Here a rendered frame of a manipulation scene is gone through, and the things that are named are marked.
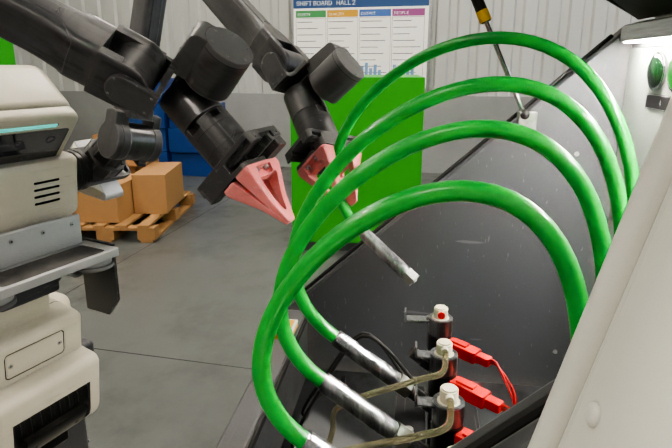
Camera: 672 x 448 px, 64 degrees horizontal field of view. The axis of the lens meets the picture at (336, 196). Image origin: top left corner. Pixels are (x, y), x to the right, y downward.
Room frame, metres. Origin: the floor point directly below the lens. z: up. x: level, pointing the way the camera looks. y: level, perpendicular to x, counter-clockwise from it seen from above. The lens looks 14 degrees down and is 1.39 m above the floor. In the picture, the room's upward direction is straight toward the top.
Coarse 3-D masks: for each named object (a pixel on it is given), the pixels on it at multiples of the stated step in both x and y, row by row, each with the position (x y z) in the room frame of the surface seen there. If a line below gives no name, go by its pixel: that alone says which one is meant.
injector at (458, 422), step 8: (432, 400) 0.41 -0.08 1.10; (464, 400) 0.41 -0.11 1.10; (440, 408) 0.40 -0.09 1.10; (456, 408) 0.40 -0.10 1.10; (464, 408) 0.40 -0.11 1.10; (432, 416) 0.41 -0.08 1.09; (440, 416) 0.40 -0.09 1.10; (456, 416) 0.40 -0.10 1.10; (432, 424) 0.41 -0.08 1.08; (440, 424) 0.40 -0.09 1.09; (456, 424) 0.40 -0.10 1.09; (448, 432) 0.40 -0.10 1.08; (456, 432) 0.40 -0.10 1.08; (432, 440) 0.41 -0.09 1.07; (440, 440) 0.40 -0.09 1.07; (448, 440) 0.40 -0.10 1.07
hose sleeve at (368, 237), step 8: (368, 232) 0.70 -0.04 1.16; (368, 240) 0.70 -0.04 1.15; (376, 240) 0.69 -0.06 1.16; (376, 248) 0.69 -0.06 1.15; (384, 248) 0.69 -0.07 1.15; (384, 256) 0.68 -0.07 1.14; (392, 256) 0.68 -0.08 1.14; (392, 264) 0.68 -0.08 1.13; (400, 264) 0.67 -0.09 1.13; (400, 272) 0.67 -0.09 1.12
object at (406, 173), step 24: (360, 96) 3.82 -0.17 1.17; (384, 96) 3.80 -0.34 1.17; (408, 96) 3.79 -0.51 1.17; (336, 120) 3.83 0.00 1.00; (360, 120) 3.82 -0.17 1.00; (408, 120) 3.79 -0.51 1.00; (384, 144) 3.80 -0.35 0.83; (408, 168) 3.79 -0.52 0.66; (360, 192) 3.82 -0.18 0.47; (384, 192) 3.80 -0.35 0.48; (336, 216) 3.83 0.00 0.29; (312, 240) 3.85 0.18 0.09; (360, 240) 3.82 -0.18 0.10
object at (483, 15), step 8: (472, 0) 0.87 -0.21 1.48; (480, 0) 0.87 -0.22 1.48; (480, 8) 0.87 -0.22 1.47; (480, 16) 0.87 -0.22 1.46; (488, 16) 0.87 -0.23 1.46; (488, 24) 0.87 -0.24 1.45; (496, 48) 0.87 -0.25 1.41; (504, 64) 0.86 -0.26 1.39; (504, 72) 0.86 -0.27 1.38; (520, 104) 0.86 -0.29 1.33; (520, 112) 0.85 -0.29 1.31; (528, 112) 0.85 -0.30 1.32; (536, 112) 0.85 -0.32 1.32; (520, 120) 0.85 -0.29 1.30; (528, 120) 0.85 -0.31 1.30; (536, 120) 0.85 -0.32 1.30
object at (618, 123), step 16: (496, 32) 0.62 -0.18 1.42; (512, 32) 0.61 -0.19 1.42; (432, 48) 0.66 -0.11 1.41; (448, 48) 0.65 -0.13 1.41; (544, 48) 0.59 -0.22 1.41; (560, 48) 0.58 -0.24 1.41; (400, 64) 0.68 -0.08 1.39; (416, 64) 0.67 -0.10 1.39; (576, 64) 0.57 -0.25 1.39; (384, 80) 0.69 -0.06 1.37; (592, 80) 0.57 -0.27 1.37; (368, 96) 0.70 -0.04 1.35; (608, 96) 0.56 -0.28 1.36; (352, 112) 0.71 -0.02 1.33; (608, 112) 0.56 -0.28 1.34; (624, 128) 0.55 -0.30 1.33; (336, 144) 0.73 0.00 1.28; (624, 144) 0.55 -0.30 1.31; (624, 160) 0.55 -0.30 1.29; (624, 176) 0.55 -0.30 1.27
